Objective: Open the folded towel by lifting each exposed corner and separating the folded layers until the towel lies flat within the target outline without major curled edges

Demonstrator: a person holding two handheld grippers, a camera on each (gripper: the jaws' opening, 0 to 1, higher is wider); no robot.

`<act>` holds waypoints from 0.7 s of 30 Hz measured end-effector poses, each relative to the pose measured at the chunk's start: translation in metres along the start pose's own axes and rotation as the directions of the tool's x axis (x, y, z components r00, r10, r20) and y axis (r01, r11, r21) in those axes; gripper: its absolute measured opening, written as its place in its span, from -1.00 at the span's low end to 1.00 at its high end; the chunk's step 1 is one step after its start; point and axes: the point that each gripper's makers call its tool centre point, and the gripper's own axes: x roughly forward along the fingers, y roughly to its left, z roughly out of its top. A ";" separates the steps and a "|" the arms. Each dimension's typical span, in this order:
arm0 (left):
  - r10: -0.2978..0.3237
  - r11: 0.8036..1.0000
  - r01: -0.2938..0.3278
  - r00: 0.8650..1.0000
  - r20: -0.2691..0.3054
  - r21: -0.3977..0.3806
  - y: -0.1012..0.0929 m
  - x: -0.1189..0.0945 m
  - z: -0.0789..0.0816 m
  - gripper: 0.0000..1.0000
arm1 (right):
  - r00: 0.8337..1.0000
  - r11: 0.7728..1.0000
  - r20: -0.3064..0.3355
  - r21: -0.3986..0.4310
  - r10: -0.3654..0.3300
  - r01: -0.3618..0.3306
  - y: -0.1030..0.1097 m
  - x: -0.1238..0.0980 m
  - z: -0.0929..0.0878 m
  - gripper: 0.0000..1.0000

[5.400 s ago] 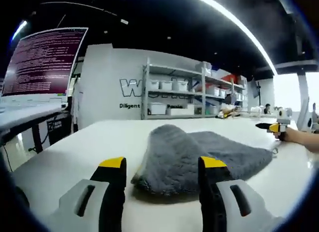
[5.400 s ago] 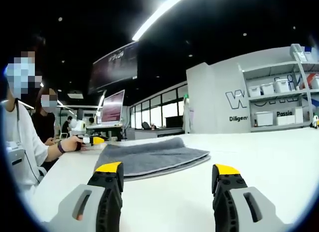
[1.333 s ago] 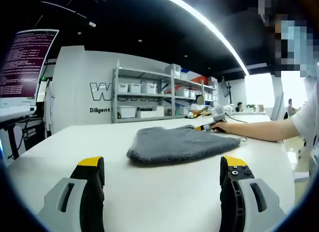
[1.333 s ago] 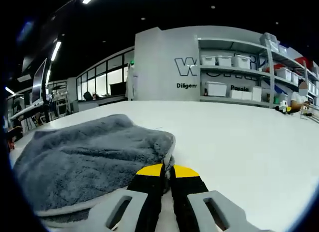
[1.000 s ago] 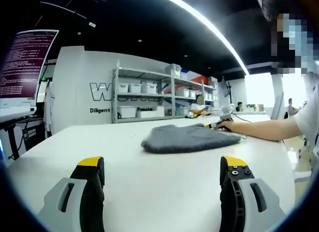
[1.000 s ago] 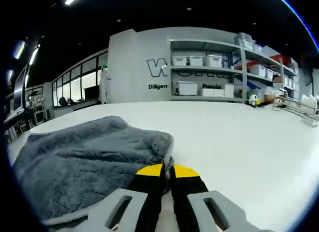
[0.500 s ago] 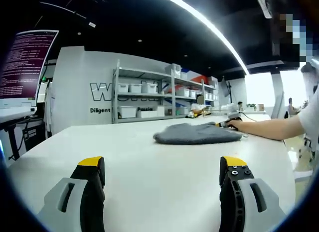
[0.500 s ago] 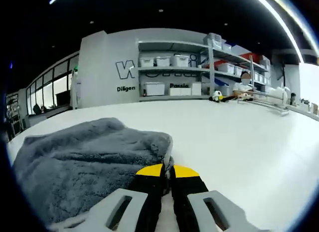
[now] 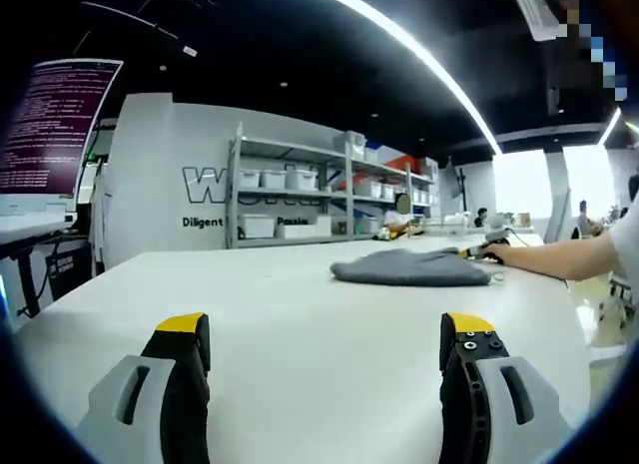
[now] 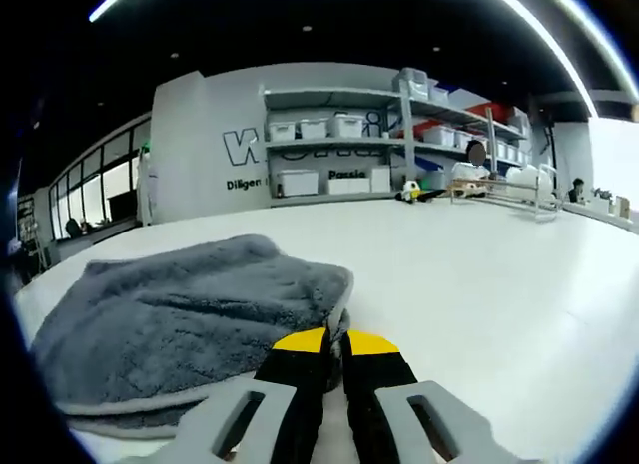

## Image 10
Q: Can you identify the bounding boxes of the grey towel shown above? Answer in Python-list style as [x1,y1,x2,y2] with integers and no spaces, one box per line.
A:
[29,233,356,440]

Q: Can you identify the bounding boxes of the group of white storage boxes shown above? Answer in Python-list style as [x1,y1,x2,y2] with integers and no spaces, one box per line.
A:
[268,67,531,197]

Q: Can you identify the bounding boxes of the black monitor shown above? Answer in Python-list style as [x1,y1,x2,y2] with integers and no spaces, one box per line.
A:
[106,192,137,222]

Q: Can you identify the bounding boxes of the hanging white coat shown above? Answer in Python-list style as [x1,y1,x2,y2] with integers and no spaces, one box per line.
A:
[135,144,158,227]

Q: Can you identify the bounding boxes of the grey metal shelf rack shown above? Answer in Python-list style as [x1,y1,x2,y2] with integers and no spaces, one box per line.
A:
[262,67,536,209]

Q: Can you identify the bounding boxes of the metal pole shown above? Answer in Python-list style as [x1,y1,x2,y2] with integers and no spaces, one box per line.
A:
[485,107,498,182]

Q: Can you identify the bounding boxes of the ceiling light strip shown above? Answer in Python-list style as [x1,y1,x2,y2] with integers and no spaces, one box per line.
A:
[481,0,600,119]
[88,0,141,24]

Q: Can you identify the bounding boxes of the metal wire rack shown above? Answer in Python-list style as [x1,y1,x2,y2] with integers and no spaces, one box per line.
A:
[447,163,564,222]

